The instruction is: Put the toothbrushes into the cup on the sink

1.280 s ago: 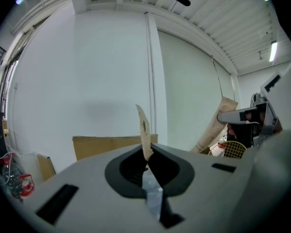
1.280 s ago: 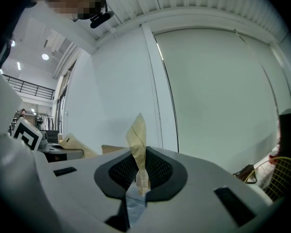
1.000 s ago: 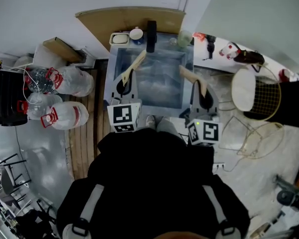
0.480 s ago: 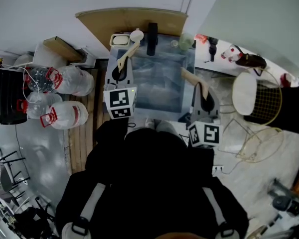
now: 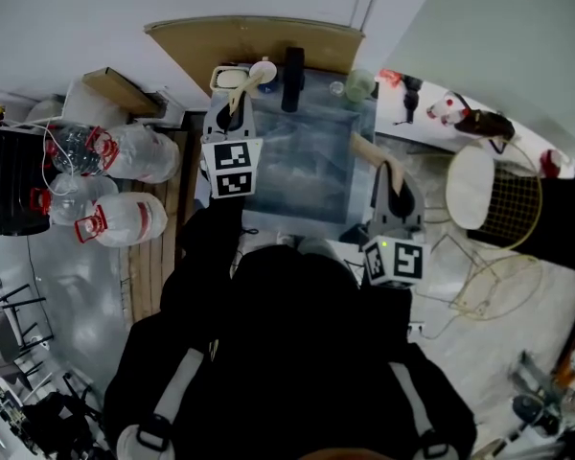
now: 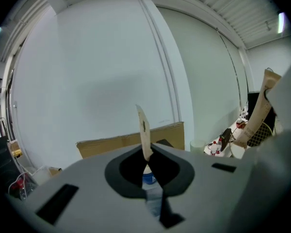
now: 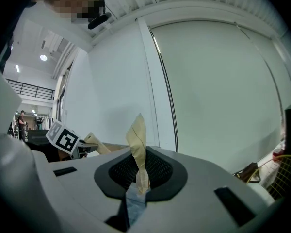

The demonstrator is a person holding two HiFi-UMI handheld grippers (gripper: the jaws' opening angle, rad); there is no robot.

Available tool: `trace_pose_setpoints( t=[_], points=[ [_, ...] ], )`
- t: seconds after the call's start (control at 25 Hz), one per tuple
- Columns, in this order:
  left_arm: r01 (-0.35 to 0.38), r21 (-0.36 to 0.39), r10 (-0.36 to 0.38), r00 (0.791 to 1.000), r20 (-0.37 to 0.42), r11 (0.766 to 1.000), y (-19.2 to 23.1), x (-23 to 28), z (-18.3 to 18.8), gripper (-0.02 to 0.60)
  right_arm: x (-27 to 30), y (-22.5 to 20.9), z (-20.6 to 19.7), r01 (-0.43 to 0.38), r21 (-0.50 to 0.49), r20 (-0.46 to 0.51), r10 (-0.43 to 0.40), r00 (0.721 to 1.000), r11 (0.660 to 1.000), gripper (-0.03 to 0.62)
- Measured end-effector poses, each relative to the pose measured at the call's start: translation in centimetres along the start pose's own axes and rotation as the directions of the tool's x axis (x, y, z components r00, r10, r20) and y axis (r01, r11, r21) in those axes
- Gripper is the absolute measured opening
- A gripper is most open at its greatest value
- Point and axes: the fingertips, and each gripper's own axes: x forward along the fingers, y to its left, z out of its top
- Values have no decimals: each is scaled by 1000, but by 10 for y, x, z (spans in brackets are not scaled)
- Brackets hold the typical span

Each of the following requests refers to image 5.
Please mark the white foam box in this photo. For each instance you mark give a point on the white foam box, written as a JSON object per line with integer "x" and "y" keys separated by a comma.
{"x": 88, "y": 108}

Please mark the person's shoe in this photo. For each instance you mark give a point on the person's shoe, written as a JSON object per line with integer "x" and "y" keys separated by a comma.
{"x": 316, "y": 247}
{"x": 286, "y": 240}

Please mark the person's black jacket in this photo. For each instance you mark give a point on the person's black jacket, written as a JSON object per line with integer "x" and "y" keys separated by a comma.
{"x": 292, "y": 352}

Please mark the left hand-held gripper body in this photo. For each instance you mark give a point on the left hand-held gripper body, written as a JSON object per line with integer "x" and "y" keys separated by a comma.
{"x": 231, "y": 168}

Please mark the black cabinet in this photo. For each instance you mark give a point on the black cabinet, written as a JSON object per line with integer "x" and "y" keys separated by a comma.
{"x": 560, "y": 223}

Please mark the person's right forearm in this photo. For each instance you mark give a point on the person's right forearm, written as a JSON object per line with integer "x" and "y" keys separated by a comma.
{"x": 388, "y": 309}

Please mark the person's left forearm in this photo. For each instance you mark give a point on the person's left forearm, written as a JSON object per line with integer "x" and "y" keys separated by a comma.
{"x": 213, "y": 237}

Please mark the white printed floor sheet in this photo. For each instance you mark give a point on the white printed floor sheet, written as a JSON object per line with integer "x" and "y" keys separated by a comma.
{"x": 352, "y": 264}

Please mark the dark brown bag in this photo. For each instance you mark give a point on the dark brown bag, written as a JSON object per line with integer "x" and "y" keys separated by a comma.
{"x": 489, "y": 125}

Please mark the black bottle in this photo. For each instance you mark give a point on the black bottle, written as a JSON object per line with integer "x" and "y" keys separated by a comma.
{"x": 292, "y": 79}

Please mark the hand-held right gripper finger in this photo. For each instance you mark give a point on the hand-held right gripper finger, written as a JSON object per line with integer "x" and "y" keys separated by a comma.
{"x": 406, "y": 204}
{"x": 392, "y": 204}

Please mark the person's right shoe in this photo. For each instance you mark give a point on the person's right shoe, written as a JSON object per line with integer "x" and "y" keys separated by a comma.
{"x": 316, "y": 247}

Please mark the small clear glass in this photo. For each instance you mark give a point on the small clear glass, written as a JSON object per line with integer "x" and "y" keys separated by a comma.
{"x": 336, "y": 88}

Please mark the black hair dryer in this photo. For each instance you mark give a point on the black hair dryer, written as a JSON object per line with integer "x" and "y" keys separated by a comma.
{"x": 410, "y": 96}

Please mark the person's left shoe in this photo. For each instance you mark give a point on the person's left shoe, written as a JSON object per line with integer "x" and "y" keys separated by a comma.
{"x": 286, "y": 240}

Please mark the black bag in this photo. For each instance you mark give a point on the black bag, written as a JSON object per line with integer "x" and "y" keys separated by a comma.
{"x": 62, "y": 424}

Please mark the white power strip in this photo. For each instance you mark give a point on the white power strip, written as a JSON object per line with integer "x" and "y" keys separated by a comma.
{"x": 417, "y": 329}

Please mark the long brown cardboard box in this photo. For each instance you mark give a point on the long brown cardboard box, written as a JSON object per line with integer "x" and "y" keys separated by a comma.
{"x": 120, "y": 91}

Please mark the pale green cup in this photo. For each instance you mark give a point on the pale green cup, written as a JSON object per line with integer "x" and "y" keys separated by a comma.
{"x": 360, "y": 86}

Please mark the white round seat cushion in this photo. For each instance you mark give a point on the white round seat cushion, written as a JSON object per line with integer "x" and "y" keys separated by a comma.
{"x": 469, "y": 190}

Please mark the small white red bottle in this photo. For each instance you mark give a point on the small white red bottle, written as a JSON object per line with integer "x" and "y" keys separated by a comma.
{"x": 456, "y": 117}
{"x": 550, "y": 163}
{"x": 441, "y": 106}

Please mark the black plastic crate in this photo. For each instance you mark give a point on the black plastic crate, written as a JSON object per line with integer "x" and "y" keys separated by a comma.
{"x": 9, "y": 180}

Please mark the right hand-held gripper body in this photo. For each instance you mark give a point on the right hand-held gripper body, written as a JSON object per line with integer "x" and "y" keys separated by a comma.
{"x": 400, "y": 261}

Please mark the wooden slat decking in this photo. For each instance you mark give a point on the wooden slat decking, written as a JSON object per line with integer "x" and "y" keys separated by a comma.
{"x": 148, "y": 266}

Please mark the cream soap dish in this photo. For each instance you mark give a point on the cream soap dish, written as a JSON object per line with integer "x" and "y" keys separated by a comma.
{"x": 226, "y": 78}

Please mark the small red packet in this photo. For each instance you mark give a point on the small red packet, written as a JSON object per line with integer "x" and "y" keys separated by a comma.
{"x": 389, "y": 77}

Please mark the large brown cardboard sheet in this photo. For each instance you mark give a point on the large brown cardboard sheet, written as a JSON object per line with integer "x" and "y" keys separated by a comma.
{"x": 201, "y": 46}

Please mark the black metal stool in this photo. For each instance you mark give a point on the black metal stool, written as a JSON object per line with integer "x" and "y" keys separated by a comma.
{"x": 24, "y": 319}

